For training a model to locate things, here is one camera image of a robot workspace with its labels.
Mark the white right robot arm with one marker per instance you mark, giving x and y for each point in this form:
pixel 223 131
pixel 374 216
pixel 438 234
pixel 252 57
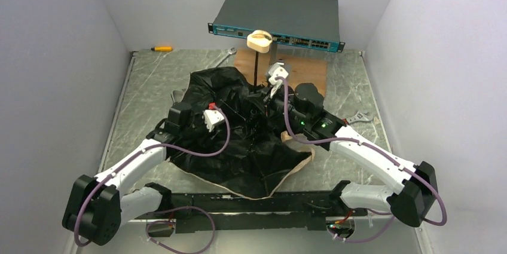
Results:
pixel 409 191

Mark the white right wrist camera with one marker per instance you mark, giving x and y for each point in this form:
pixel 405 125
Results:
pixel 276 70

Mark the red handled adjustable wrench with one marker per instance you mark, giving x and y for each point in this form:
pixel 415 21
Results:
pixel 360 116

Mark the metal stand bracket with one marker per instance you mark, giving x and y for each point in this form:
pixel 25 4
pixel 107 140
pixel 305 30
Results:
pixel 275 61

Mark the aluminium frame profile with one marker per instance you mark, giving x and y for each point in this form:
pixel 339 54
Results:
pixel 340 230

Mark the yellow utility knife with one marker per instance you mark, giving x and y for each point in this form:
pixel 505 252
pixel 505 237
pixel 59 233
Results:
pixel 162 48

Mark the teal network switch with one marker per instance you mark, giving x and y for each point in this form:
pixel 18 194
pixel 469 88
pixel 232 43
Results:
pixel 312 24

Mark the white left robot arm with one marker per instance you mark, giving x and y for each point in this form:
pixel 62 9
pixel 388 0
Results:
pixel 119 177

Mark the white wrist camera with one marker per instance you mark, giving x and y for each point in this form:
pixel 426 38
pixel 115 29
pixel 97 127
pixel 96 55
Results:
pixel 276 70
pixel 212 117

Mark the beige black folding umbrella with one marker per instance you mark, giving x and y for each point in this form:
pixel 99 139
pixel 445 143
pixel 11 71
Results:
pixel 257 159

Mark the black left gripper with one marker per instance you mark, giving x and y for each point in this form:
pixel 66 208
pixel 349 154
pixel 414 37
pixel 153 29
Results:
pixel 228 113

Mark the silver open end wrench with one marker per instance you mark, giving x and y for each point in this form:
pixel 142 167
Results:
pixel 229 53

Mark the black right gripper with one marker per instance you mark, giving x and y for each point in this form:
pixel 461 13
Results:
pixel 265 96

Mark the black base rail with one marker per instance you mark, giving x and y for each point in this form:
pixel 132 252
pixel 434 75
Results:
pixel 311 210

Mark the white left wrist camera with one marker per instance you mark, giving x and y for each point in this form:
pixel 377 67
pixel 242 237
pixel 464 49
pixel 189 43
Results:
pixel 212 117

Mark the brown plywood board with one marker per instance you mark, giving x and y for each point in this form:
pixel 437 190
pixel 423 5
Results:
pixel 301 68

